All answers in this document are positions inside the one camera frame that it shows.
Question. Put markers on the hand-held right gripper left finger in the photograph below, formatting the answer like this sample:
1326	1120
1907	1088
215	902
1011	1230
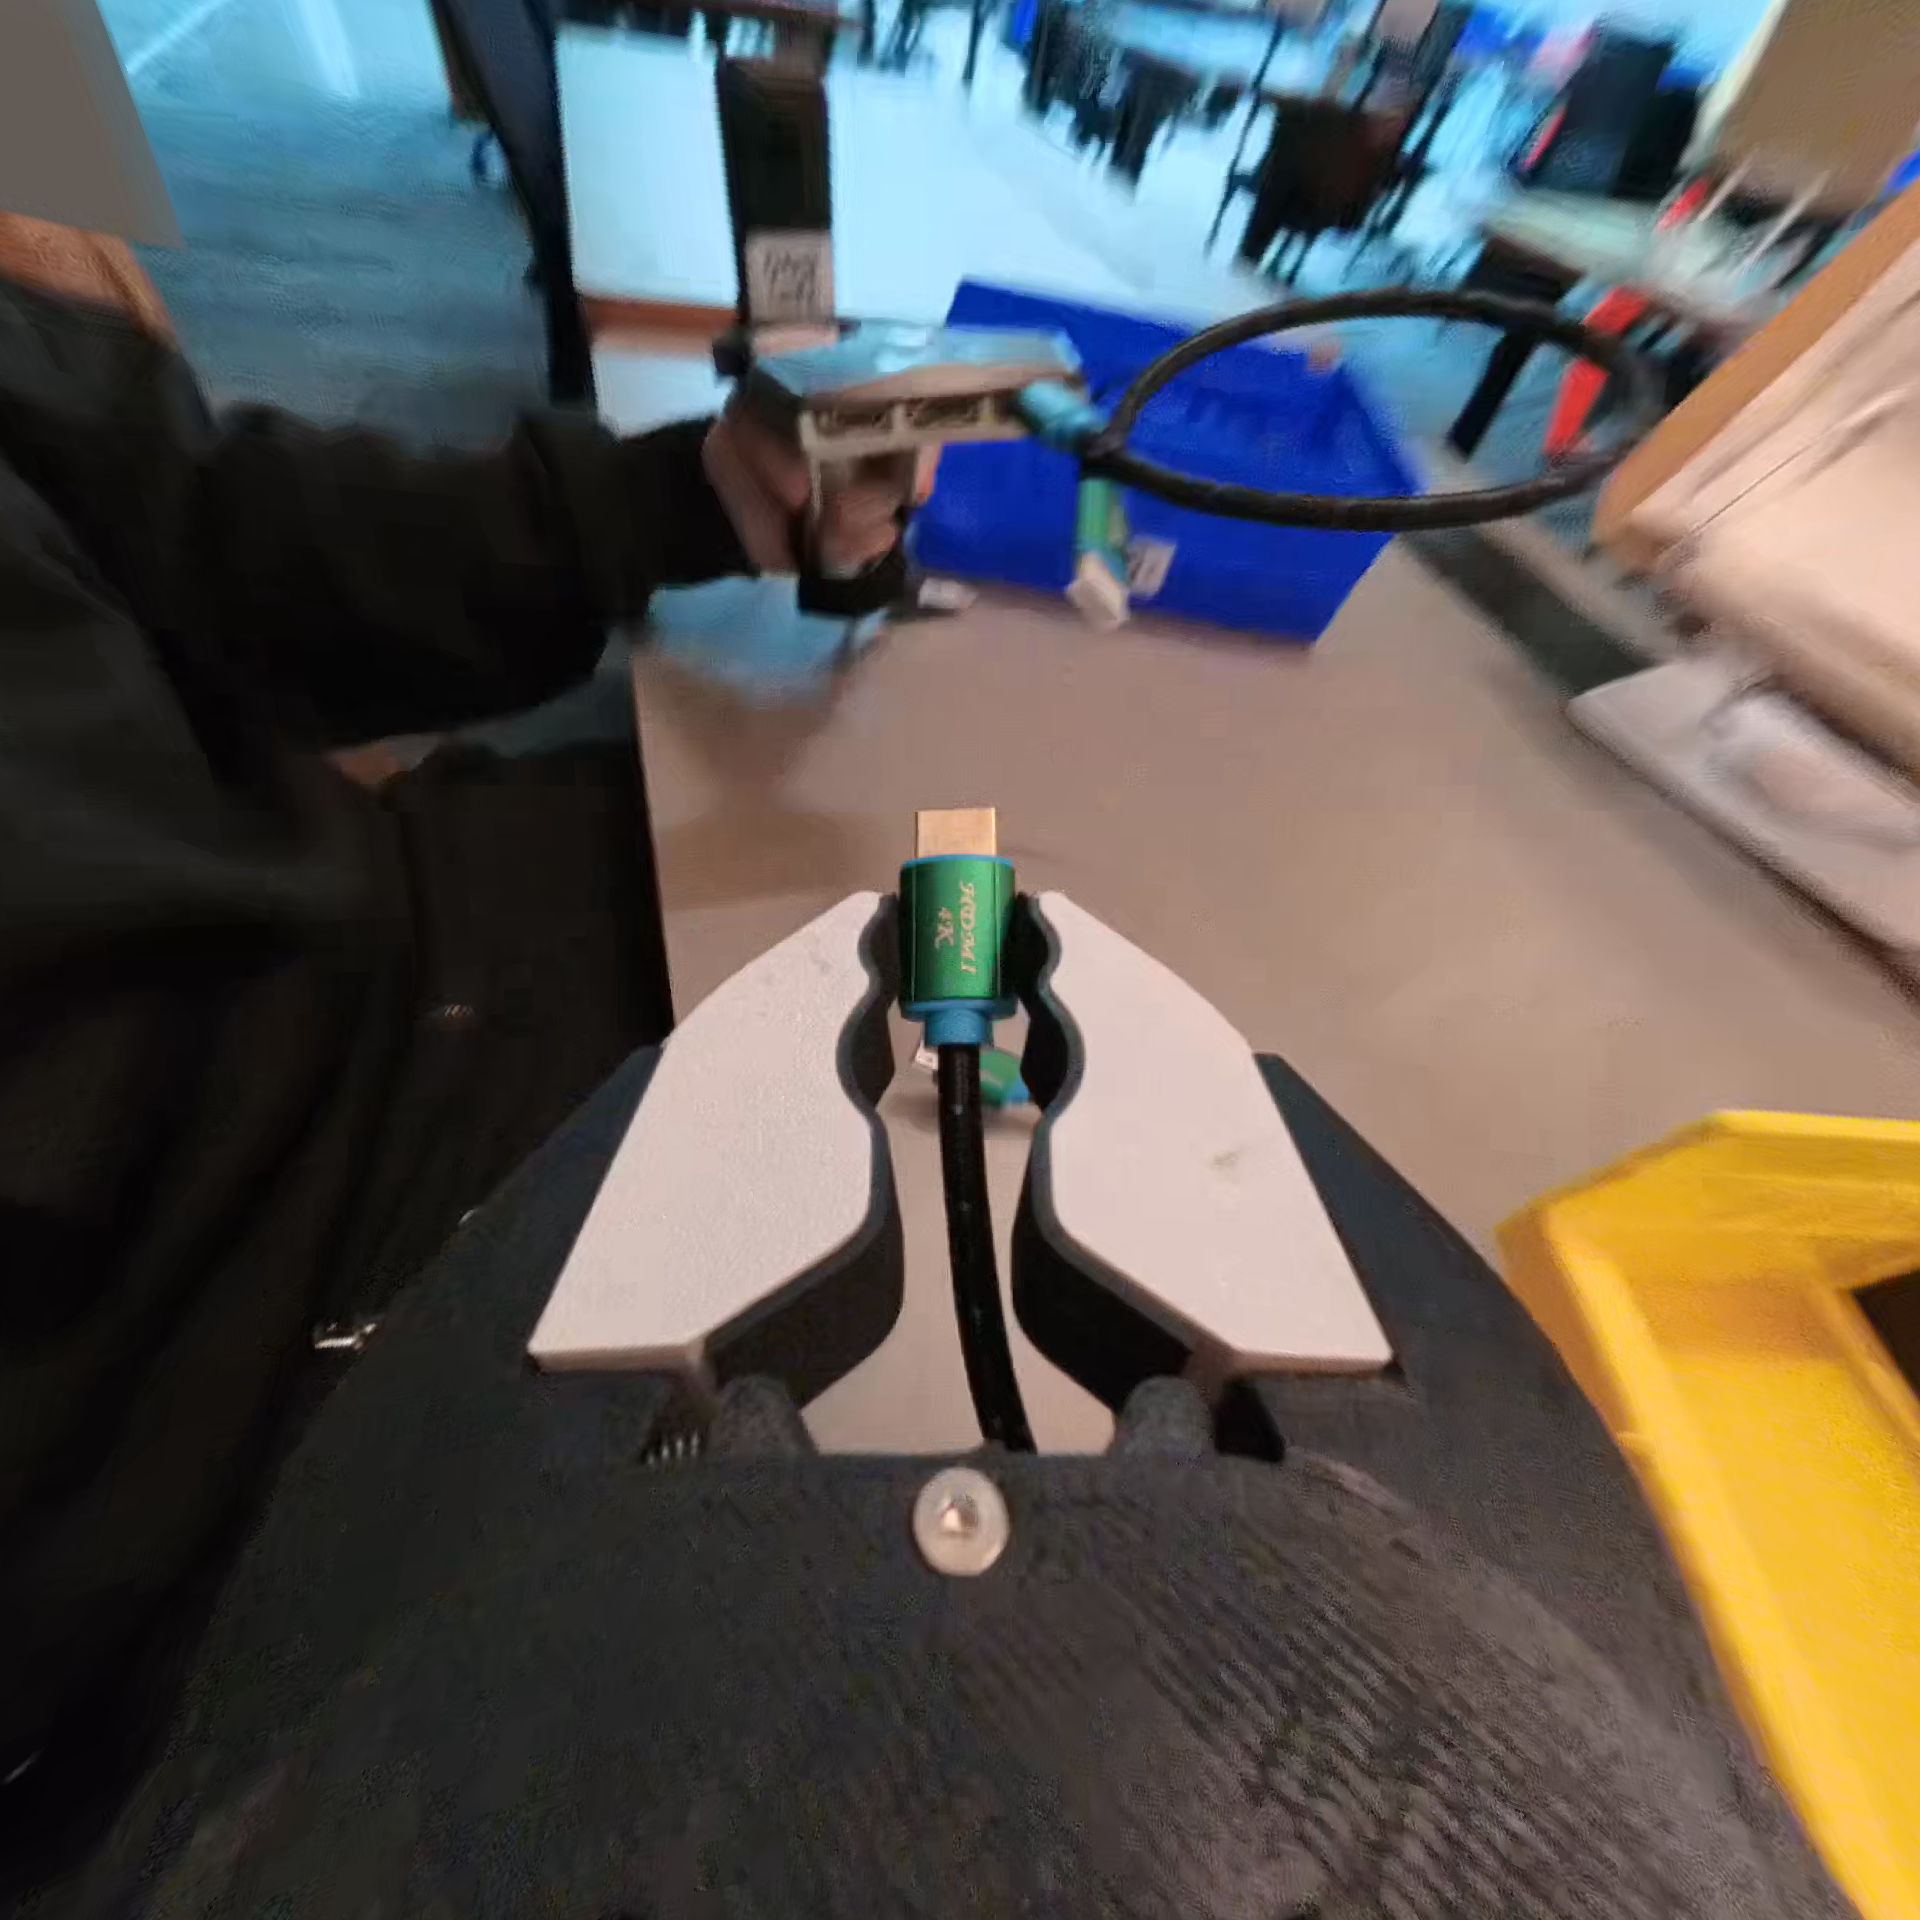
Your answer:
720	1184

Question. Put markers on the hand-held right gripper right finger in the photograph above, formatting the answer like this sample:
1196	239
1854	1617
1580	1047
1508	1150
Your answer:
1200	1201

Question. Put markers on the grey usb hub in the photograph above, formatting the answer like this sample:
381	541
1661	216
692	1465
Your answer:
916	375

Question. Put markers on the blue plastic bin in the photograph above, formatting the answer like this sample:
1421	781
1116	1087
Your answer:
1244	557

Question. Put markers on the person's left forearm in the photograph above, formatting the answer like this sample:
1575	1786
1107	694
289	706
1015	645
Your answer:
451	570

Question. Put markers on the person's left hand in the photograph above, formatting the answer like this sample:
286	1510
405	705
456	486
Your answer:
758	487

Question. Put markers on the black pole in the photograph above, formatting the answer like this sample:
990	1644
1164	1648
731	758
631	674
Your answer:
518	194

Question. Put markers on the yellow plastic bin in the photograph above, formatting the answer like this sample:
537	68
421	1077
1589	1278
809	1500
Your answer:
1710	1276

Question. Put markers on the person in black sleeve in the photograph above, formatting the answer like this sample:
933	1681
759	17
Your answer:
182	975

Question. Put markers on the white tray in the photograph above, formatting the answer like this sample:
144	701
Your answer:
1771	781

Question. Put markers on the beige box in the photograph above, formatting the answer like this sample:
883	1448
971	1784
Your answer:
1785	494

